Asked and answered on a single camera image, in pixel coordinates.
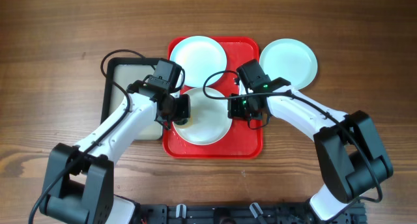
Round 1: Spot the green yellow sponge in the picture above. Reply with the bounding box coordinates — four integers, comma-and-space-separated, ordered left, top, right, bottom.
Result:
175, 119, 189, 126

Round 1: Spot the white plate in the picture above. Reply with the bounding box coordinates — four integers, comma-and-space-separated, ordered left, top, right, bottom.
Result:
173, 88, 232, 146

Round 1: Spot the light green bottom plate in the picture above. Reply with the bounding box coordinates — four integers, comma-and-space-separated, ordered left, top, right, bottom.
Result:
259, 38, 318, 90

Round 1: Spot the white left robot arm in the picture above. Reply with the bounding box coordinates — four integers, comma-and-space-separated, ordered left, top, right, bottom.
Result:
28, 80, 190, 223

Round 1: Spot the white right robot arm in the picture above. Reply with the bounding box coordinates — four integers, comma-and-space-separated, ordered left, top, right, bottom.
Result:
228, 76, 394, 223

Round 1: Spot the black water basin tray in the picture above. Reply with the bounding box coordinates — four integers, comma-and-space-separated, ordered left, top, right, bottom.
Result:
100, 57, 154, 123

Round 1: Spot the light blue top plate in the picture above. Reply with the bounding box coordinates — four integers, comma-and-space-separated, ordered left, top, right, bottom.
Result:
169, 36, 227, 87

